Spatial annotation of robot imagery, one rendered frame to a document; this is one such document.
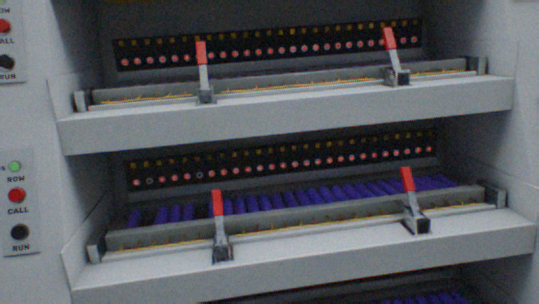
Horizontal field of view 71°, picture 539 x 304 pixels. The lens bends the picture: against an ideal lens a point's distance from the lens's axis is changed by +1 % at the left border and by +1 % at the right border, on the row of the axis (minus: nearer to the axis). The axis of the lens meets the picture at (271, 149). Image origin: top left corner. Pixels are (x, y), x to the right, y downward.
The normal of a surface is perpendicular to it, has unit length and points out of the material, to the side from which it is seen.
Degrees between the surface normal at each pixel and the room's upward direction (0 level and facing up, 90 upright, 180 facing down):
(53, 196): 90
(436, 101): 110
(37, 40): 90
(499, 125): 90
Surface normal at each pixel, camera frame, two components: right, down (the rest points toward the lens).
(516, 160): -0.99, 0.11
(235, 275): 0.14, 0.28
